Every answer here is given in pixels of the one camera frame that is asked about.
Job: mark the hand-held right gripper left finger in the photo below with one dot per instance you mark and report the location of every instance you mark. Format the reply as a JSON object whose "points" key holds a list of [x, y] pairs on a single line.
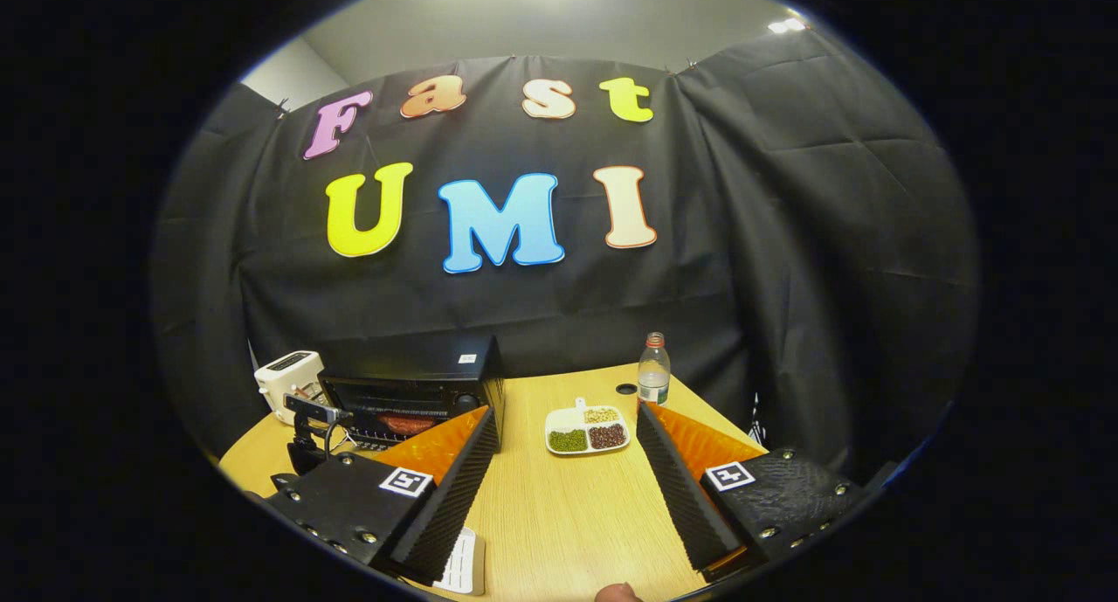
{"points": [[454, 497]]}

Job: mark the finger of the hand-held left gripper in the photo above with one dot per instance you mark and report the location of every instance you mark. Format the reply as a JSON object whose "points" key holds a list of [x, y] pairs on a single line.
{"points": [[310, 408]]}

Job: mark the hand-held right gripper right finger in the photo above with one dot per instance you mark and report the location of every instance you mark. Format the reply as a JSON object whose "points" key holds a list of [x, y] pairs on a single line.
{"points": [[677, 484]]}

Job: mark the red grilled meat piece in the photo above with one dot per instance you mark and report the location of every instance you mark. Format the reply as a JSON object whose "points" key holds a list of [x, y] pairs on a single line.
{"points": [[406, 425]]}

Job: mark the black electric oven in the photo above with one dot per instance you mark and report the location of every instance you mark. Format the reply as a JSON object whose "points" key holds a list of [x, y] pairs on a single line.
{"points": [[410, 370]]}

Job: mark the white toaster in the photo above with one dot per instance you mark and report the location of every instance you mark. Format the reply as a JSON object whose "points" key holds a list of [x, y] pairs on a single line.
{"points": [[286, 377]]}

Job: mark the small white tray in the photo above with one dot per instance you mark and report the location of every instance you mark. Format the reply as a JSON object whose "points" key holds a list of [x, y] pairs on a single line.
{"points": [[461, 563]]}

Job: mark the white divided bean dish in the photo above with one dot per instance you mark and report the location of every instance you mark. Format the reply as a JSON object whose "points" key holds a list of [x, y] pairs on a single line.
{"points": [[587, 432]]}

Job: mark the clear plastic bottle red label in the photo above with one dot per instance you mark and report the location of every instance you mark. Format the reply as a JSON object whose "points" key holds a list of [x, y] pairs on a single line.
{"points": [[653, 379]]}

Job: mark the small ceiling light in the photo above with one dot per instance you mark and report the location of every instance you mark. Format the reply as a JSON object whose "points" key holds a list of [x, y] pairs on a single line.
{"points": [[786, 25]]}

